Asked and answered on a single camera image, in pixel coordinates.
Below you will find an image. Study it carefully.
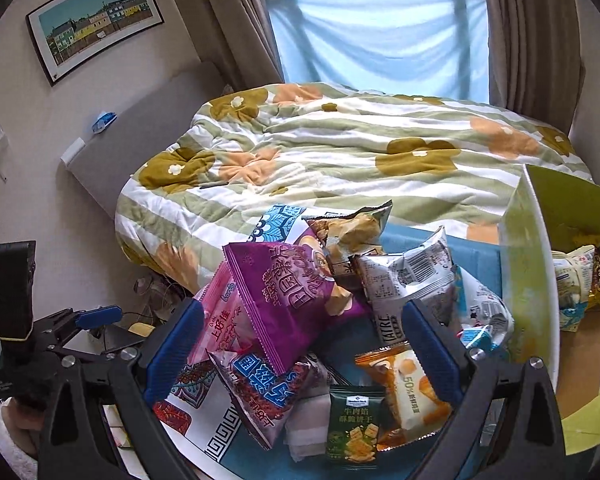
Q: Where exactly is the grey white snack bag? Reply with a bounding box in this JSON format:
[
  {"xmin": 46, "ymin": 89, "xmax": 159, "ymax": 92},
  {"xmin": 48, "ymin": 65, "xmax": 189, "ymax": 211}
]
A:
[{"xmin": 351, "ymin": 228, "xmax": 455, "ymax": 346}]

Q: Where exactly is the blue red patterned snack bag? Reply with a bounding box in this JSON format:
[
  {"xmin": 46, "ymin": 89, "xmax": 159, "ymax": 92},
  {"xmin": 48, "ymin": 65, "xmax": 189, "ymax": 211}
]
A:
[{"xmin": 208, "ymin": 347, "xmax": 330, "ymax": 451}]

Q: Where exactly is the light blue window sheet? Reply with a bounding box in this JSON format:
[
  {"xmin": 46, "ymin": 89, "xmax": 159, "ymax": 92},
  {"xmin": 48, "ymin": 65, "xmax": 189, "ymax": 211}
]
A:
[{"xmin": 266, "ymin": 0, "xmax": 489, "ymax": 103}]

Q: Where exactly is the right brown curtain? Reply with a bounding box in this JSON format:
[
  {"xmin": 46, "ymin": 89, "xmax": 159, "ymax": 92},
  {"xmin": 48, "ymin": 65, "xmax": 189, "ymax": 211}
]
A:
[{"xmin": 486, "ymin": 0, "xmax": 584, "ymax": 133}]

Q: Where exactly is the beige snack bag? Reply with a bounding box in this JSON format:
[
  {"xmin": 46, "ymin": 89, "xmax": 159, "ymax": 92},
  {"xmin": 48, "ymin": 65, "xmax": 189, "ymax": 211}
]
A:
[{"xmin": 552, "ymin": 245, "xmax": 595, "ymax": 332}]

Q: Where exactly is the framed houses picture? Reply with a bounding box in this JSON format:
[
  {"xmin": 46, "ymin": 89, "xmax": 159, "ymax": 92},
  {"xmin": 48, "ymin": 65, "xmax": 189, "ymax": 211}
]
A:
[{"xmin": 26, "ymin": 0, "xmax": 163, "ymax": 86}]

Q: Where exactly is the floral green white duvet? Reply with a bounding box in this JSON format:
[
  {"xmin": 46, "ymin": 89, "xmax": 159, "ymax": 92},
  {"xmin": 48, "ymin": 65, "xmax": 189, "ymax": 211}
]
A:
[{"xmin": 114, "ymin": 82, "xmax": 591, "ymax": 292}]

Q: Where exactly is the purple snack bag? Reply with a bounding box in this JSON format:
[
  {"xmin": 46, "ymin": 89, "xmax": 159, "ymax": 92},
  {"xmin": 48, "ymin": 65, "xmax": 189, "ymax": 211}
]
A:
[{"xmin": 223, "ymin": 235, "xmax": 370, "ymax": 374}]

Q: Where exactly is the brown chip bag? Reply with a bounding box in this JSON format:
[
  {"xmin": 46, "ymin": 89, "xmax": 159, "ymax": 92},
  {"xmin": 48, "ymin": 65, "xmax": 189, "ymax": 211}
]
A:
[{"xmin": 303, "ymin": 200, "xmax": 393, "ymax": 289}]

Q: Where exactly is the grey headboard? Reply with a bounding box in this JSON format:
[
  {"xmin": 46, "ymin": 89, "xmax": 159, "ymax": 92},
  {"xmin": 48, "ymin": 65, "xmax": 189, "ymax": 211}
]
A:
[{"xmin": 61, "ymin": 62, "xmax": 226, "ymax": 218}]

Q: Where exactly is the blue white snack bag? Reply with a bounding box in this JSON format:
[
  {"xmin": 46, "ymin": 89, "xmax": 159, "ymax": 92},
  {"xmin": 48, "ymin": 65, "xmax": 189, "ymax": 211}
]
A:
[{"xmin": 454, "ymin": 266, "xmax": 515, "ymax": 354}]

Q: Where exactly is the person left hand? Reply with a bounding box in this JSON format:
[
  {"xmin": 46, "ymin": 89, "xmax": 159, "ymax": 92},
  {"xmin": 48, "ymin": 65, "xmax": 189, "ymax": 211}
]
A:
[{"xmin": 2, "ymin": 398, "xmax": 45, "ymax": 458}]

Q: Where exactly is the pink snack bag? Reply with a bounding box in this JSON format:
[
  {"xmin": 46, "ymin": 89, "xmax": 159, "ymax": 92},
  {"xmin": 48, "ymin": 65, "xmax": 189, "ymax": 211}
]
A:
[{"xmin": 186, "ymin": 261, "xmax": 256, "ymax": 365}]

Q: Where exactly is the small green cracker packet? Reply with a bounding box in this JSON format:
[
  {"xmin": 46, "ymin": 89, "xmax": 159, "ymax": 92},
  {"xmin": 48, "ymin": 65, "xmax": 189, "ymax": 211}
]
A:
[{"xmin": 326, "ymin": 386, "xmax": 385, "ymax": 469}]

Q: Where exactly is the left brown curtain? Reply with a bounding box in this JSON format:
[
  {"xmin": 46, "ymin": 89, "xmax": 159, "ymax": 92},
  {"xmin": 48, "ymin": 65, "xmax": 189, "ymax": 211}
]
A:
[{"xmin": 174, "ymin": 0, "xmax": 283, "ymax": 90}]

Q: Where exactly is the teal patterned table cloth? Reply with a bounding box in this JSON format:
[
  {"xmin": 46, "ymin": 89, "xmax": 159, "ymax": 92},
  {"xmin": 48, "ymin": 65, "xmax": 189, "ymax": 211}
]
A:
[{"xmin": 157, "ymin": 205, "xmax": 502, "ymax": 479}]

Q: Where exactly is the brown curtain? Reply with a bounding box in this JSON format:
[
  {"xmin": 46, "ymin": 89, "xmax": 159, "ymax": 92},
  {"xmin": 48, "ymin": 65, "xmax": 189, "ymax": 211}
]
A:
[
  {"xmin": 486, "ymin": 0, "xmax": 584, "ymax": 133},
  {"xmin": 174, "ymin": 0, "xmax": 283, "ymax": 90}
]

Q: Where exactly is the green cardboard box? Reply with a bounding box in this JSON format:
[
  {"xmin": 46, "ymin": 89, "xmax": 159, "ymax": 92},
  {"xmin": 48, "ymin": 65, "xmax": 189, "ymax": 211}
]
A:
[{"xmin": 498, "ymin": 166, "xmax": 600, "ymax": 455}]

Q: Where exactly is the orange white snack packet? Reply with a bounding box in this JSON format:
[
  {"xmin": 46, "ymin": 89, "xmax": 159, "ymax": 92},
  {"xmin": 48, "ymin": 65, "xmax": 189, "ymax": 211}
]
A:
[{"xmin": 354, "ymin": 342, "xmax": 451, "ymax": 452}]

